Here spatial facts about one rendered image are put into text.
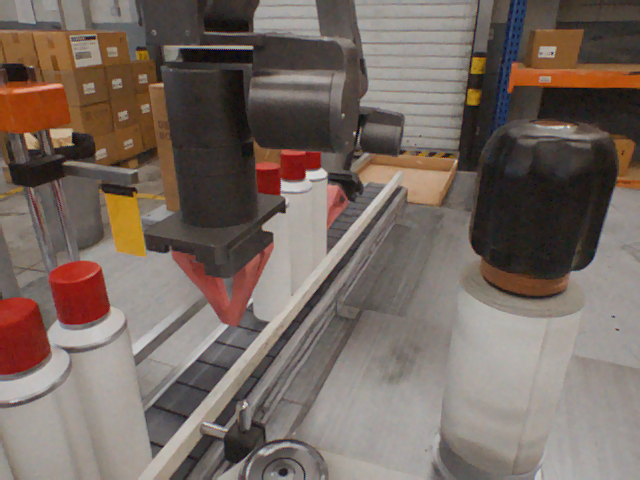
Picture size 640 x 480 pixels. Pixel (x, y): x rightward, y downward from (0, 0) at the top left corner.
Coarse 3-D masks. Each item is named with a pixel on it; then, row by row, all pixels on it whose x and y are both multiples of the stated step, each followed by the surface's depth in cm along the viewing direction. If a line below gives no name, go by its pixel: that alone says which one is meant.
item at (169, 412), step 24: (336, 240) 86; (360, 240) 86; (336, 264) 77; (240, 336) 60; (288, 336) 60; (216, 360) 55; (264, 360) 55; (192, 384) 52; (216, 384) 52; (168, 408) 49; (192, 408) 49; (168, 432) 46; (192, 456) 43
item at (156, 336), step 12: (372, 156) 111; (360, 168) 103; (192, 300) 52; (204, 300) 53; (180, 312) 50; (192, 312) 51; (168, 324) 48; (180, 324) 50; (144, 336) 46; (156, 336) 46; (168, 336) 48; (132, 348) 44; (144, 348) 45; (156, 348) 46
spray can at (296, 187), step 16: (288, 160) 61; (304, 160) 61; (288, 176) 61; (304, 176) 62; (288, 192) 61; (304, 192) 62; (304, 208) 63; (304, 224) 64; (304, 240) 65; (304, 256) 66; (304, 272) 67
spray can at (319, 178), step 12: (312, 156) 65; (312, 168) 66; (312, 180) 66; (324, 180) 67; (324, 192) 68; (324, 204) 69; (324, 216) 69; (324, 228) 70; (324, 240) 71; (324, 252) 72
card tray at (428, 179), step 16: (368, 160) 146; (384, 160) 146; (400, 160) 145; (416, 160) 143; (432, 160) 141; (448, 160) 139; (368, 176) 136; (384, 176) 136; (416, 176) 136; (432, 176) 136; (448, 176) 124; (416, 192) 124; (432, 192) 124
